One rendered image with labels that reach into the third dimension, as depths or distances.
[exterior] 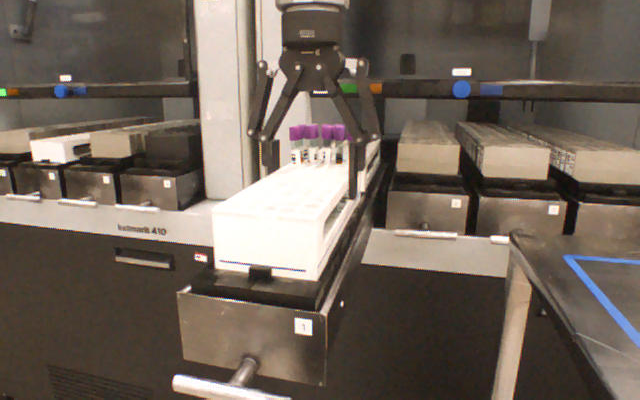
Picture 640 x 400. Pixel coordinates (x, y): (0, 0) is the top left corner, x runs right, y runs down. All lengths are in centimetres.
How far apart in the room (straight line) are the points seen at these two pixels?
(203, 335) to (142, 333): 68
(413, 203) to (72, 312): 87
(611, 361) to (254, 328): 25
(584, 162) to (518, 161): 11
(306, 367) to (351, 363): 51
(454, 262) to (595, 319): 41
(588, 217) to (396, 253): 31
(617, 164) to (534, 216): 18
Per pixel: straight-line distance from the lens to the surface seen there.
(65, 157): 107
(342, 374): 88
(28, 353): 138
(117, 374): 118
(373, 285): 76
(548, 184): 76
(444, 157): 75
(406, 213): 70
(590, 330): 34
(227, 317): 36
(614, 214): 76
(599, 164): 82
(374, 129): 48
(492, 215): 71
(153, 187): 86
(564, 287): 39
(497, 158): 77
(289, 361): 36
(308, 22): 47
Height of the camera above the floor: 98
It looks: 14 degrees down
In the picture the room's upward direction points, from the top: straight up
